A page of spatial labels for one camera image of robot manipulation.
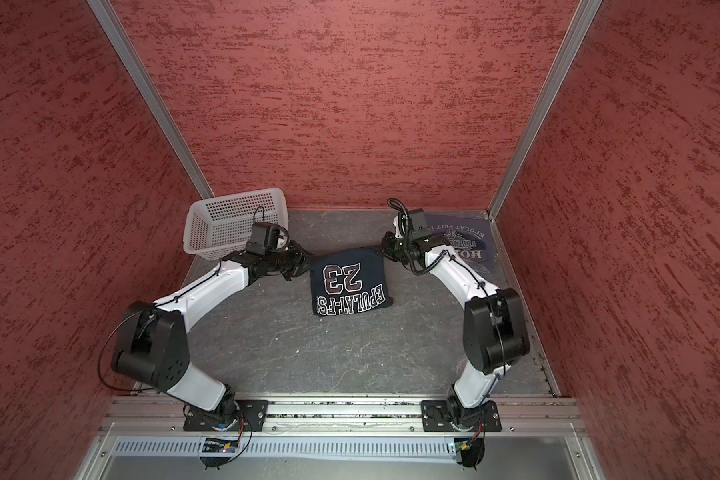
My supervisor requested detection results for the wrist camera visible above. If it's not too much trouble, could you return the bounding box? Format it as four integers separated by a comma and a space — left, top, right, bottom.
246, 222, 290, 257
387, 198, 432, 241

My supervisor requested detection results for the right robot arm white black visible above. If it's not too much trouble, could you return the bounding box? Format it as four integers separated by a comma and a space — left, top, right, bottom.
381, 232, 530, 432

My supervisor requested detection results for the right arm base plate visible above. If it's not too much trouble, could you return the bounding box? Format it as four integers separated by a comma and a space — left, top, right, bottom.
420, 397, 502, 434

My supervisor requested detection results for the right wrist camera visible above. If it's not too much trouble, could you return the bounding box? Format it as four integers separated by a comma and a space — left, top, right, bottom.
387, 198, 432, 241

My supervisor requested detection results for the grey blue tank top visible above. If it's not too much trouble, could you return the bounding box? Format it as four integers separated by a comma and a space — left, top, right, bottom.
426, 213, 502, 278

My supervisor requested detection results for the dark navy tank top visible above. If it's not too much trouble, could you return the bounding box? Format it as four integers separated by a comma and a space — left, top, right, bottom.
309, 247, 393, 317

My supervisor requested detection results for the perforated cable duct strip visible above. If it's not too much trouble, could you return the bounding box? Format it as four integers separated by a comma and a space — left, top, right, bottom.
110, 436, 456, 462

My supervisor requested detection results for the white plastic laundry basket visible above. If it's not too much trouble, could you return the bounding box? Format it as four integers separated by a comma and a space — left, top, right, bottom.
183, 188, 288, 261

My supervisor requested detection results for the left corner aluminium post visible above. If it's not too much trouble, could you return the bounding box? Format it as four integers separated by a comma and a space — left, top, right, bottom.
87, 0, 214, 198

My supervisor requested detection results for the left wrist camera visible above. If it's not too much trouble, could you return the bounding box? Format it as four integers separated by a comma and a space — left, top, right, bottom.
246, 222, 290, 257

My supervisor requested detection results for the right corner aluminium post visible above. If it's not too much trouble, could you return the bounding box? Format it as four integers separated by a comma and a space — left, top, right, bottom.
487, 0, 602, 222

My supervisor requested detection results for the connector board with wires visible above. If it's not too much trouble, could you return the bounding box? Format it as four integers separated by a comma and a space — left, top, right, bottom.
199, 414, 253, 470
453, 424, 485, 470

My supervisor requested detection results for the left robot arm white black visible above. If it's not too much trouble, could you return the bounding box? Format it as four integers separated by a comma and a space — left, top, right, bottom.
110, 241, 313, 432

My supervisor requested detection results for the right connector board with wires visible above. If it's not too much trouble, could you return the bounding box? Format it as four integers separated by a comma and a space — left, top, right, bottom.
453, 424, 485, 470

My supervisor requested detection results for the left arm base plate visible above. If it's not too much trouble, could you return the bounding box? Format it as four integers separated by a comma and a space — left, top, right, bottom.
183, 399, 270, 434

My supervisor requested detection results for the corner aluminium post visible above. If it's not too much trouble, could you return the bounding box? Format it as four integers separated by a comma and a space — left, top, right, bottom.
87, 0, 214, 198
487, 0, 602, 222

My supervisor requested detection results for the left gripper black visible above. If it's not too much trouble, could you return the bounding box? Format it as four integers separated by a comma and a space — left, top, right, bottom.
265, 239, 319, 280

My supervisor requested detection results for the aluminium front rail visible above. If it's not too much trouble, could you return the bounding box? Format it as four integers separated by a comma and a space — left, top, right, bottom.
97, 394, 589, 437

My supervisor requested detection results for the left connector board with wires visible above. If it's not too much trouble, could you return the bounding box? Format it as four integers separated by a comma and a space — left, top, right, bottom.
199, 414, 253, 470

